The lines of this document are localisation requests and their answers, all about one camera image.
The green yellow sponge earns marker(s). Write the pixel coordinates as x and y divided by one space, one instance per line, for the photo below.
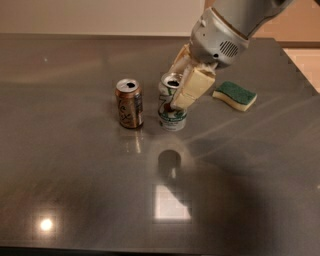
235 96

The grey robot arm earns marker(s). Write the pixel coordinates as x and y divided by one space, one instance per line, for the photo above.
246 16

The green white 7up can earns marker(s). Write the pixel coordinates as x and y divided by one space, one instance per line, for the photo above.
170 119

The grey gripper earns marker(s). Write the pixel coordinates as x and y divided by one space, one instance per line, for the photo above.
216 39

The orange soda can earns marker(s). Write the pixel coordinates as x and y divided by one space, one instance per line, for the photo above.
129 103

